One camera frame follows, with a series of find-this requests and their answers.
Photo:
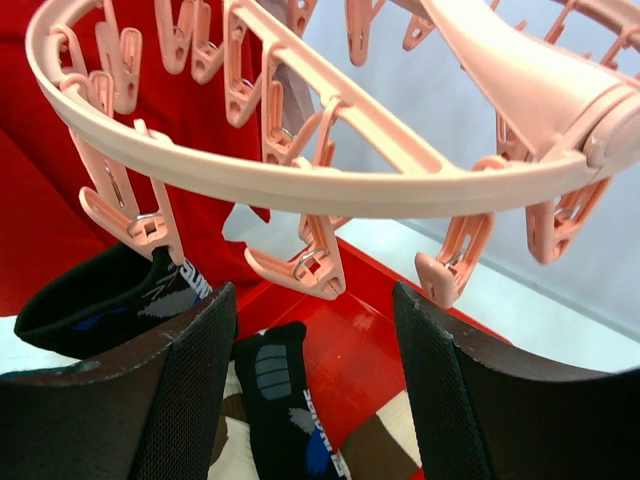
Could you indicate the black sports sock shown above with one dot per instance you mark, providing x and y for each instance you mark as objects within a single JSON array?
[
  {"x": 109, "y": 300},
  {"x": 287, "y": 438}
]

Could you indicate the brown beige striped sock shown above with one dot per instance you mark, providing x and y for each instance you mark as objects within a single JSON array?
[{"x": 383, "y": 447}]

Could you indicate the red plastic tray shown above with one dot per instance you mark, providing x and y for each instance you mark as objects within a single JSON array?
[{"x": 351, "y": 354}]

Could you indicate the red hanging cloth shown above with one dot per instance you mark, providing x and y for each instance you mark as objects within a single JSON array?
[{"x": 45, "y": 231}]

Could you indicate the pink round clip hanger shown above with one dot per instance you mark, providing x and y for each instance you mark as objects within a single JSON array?
[{"x": 565, "y": 125}]

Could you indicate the pink hanging garment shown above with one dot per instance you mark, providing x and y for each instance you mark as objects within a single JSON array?
[{"x": 297, "y": 103}]

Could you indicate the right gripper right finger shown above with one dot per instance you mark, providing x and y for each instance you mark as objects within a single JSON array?
[{"x": 485, "y": 409}]

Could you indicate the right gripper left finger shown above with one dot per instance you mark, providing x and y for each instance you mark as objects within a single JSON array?
[{"x": 147, "y": 409}]

